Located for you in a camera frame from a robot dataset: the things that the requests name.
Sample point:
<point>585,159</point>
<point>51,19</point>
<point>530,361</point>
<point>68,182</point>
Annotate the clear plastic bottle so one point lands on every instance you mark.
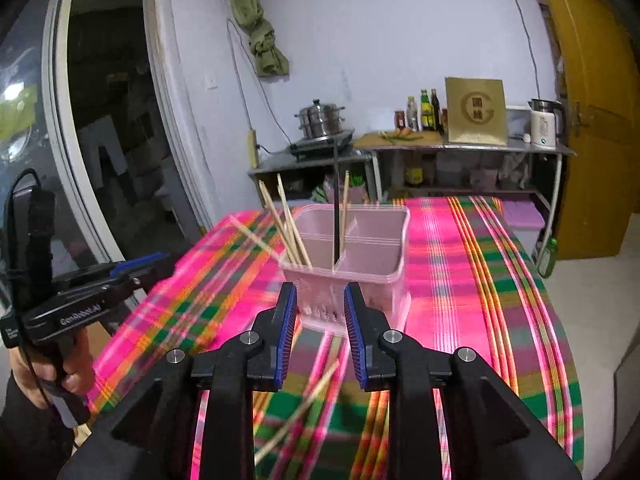
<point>412,114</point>

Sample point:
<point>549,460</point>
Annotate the stainless steel steamer pot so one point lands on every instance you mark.
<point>320,120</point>

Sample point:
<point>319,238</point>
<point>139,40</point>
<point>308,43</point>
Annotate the beige power strip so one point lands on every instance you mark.
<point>252,148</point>

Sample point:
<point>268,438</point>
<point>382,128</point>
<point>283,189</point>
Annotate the pink plaid tablecloth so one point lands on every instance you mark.
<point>471,284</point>

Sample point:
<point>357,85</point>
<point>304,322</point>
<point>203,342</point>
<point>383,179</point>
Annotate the white electric kettle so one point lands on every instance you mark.
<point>547,121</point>

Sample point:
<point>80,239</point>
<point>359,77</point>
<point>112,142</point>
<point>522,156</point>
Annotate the black chopstick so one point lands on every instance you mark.
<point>336,207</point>

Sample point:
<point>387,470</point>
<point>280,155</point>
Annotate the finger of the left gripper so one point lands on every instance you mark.
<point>100,286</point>
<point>128,266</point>

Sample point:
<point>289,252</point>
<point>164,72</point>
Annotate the green hanging cloth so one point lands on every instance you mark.
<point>269,61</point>

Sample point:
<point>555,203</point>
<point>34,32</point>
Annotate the purple storage box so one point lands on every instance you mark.
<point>524,220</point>

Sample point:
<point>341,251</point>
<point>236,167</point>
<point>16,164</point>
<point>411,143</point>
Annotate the pink plastic utensil basket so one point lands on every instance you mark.
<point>373,255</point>

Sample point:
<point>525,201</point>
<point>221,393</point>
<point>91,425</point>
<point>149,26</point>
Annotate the green bottle on floor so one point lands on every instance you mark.
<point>547,258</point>

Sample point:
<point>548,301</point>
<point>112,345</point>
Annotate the metal kitchen shelf left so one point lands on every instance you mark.
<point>300,176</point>

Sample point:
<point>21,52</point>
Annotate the light wooden chopstick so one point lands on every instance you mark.
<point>304,406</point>
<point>300,246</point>
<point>280,224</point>
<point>285,234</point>
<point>254,238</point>
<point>344,207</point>

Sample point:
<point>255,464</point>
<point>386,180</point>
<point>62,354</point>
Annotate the dark soy sauce bottle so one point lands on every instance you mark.
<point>436,110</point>

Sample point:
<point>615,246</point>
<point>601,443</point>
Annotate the wooden cutting board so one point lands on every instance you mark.
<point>376,141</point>

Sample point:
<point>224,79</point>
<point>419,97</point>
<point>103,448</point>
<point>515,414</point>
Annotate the yellow wooden door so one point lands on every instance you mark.
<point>602,82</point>

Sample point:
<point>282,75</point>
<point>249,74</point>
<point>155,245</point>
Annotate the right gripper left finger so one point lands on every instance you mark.
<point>193,412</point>

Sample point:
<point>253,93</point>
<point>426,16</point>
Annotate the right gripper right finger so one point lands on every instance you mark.
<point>447,401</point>

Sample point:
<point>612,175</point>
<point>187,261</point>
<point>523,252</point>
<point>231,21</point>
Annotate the red sauce jar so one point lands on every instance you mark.
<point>400,120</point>

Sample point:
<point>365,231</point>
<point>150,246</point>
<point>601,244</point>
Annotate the black induction cooker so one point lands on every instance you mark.
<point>325,143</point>

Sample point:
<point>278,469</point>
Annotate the gold paper gift bag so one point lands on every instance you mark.
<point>476,111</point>

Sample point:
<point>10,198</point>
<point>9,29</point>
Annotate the person's left hand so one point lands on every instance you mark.
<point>31,370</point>

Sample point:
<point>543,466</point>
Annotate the green oil bottle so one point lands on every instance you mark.
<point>427,119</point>

